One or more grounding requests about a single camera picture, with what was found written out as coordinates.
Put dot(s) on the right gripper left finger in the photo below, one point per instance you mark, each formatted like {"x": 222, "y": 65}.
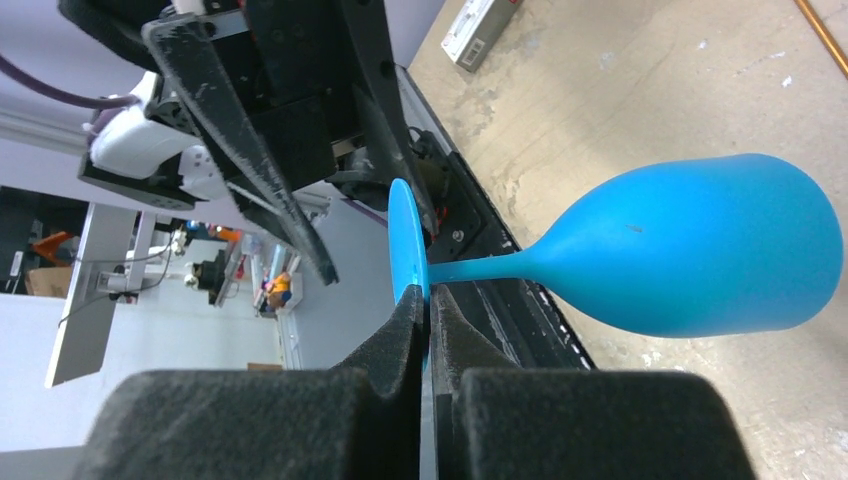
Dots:
{"x": 359, "y": 419}

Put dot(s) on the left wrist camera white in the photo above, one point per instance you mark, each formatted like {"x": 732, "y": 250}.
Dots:
{"x": 149, "y": 152}

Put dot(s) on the blue wine glass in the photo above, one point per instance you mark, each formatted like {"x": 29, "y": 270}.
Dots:
{"x": 686, "y": 249}

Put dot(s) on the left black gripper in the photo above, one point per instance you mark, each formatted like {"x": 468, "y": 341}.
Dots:
{"x": 315, "y": 78}

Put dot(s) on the gold wire glass rack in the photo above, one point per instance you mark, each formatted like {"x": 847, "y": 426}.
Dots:
{"x": 827, "y": 39}

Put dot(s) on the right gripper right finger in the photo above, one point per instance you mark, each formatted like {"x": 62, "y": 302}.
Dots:
{"x": 494, "y": 419}

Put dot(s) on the grey wall switch box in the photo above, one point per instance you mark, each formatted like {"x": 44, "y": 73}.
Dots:
{"x": 475, "y": 29}

